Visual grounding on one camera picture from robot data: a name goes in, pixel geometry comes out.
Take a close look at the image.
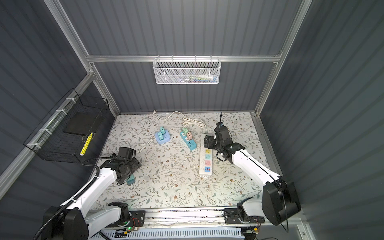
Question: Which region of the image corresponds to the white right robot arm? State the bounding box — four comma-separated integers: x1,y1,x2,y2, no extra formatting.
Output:
204,121,302,226

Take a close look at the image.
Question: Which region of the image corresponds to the coiled white cable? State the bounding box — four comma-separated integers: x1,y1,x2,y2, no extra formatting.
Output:
182,116,208,134

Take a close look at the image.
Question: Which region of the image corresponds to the teal blue power strip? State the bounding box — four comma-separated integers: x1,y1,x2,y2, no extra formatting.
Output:
180,132,197,151

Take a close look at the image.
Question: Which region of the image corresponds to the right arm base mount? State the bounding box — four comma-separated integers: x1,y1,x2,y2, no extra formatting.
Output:
222,208,265,225

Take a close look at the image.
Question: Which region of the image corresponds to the black wire side basket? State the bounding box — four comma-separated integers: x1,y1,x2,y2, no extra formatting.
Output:
24,91,110,164

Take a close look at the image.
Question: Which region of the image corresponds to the light blue round power strip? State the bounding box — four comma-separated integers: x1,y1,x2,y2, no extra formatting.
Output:
155,130,171,145

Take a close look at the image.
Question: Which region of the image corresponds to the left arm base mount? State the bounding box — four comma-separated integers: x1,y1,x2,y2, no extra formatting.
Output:
107,211,146,228

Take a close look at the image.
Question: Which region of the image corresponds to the long white power strip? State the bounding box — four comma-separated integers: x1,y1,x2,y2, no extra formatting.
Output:
199,134,213,178

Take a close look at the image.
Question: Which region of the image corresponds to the white wire wall basket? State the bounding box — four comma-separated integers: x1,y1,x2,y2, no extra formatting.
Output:
153,60,222,85

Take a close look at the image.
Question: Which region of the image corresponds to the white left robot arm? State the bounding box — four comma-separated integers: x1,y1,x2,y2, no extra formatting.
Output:
34,147,144,240

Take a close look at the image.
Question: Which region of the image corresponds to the yellow marker in basket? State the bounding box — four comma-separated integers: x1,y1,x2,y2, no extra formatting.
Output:
80,132,94,156

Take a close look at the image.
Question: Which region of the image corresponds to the pink plug adapter cube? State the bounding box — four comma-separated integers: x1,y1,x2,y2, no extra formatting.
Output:
187,132,193,140

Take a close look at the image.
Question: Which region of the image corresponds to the white power strip cable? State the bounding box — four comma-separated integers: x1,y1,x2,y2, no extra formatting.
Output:
133,109,187,152

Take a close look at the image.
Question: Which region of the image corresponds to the teal plug adapter cube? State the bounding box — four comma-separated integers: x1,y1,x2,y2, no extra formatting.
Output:
126,175,136,185
157,132,165,141
160,127,166,135

